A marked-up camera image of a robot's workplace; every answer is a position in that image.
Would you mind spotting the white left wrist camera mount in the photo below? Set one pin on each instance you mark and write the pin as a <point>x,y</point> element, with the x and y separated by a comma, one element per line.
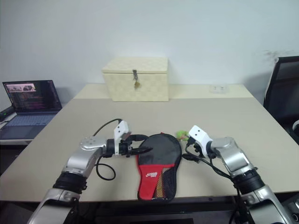
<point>121,127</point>

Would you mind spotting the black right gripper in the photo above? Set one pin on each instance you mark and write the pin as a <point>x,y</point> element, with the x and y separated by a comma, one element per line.
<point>197,148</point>

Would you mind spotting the green zipper pendant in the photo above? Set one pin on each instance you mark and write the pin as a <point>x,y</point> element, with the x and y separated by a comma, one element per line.
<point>181,134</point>

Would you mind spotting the clear white socket plate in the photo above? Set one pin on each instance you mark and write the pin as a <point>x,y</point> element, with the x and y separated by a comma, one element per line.
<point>219,88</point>

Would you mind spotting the black office chair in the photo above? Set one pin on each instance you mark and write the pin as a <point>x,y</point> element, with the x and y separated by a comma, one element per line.
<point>283,93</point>

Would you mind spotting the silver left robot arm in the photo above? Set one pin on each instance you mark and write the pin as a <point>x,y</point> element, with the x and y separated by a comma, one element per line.
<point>81,161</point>

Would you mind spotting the black red paddle case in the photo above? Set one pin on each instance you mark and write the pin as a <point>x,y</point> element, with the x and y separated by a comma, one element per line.
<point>149,182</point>

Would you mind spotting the cream woven storage box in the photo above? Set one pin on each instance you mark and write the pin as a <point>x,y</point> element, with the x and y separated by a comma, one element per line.
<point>142,91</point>

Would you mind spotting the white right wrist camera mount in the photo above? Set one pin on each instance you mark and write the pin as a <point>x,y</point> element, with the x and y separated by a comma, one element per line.
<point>198,134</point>

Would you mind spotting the small brass padlock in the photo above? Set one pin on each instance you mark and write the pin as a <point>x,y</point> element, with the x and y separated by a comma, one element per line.
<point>137,85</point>

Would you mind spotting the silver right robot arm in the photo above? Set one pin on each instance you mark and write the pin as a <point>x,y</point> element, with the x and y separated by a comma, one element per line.
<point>236,158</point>

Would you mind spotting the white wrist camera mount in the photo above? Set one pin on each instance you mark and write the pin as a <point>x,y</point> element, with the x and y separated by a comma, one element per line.
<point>198,134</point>
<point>121,127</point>

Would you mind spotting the white chair armrest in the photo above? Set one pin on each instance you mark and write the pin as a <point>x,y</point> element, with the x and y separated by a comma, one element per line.
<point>296,125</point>

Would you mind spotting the black box with green light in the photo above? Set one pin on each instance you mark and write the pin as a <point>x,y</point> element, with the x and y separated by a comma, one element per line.
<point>6,112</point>

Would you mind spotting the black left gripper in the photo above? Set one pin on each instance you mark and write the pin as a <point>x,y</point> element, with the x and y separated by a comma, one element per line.
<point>124,148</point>

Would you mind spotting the open grey laptop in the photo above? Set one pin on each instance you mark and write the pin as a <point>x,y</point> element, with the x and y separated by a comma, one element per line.
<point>32,98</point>

